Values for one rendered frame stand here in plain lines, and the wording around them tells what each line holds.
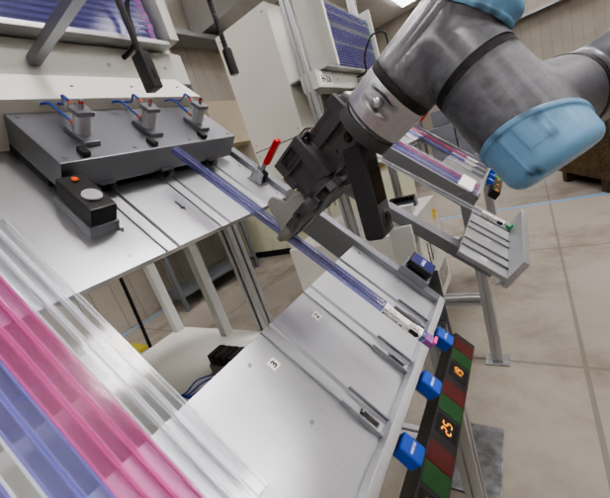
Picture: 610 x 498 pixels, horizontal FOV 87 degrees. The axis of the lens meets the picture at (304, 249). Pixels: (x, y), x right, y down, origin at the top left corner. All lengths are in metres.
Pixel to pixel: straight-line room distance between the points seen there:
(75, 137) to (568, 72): 0.58
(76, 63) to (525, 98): 0.72
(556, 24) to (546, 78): 11.15
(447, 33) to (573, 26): 11.16
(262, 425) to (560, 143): 0.36
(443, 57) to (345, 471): 0.41
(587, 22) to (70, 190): 11.39
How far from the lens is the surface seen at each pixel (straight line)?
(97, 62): 0.82
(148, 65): 0.50
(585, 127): 0.31
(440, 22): 0.34
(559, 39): 11.45
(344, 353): 0.47
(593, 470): 1.36
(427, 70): 0.34
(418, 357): 0.52
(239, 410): 0.39
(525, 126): 0.31
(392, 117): 0.35
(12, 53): 0.77
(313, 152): 0.40
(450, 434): 0.53
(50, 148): 0.57
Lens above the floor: 1.05
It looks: 14 degrees down
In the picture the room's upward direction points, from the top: 19 degrees counter-clockwise
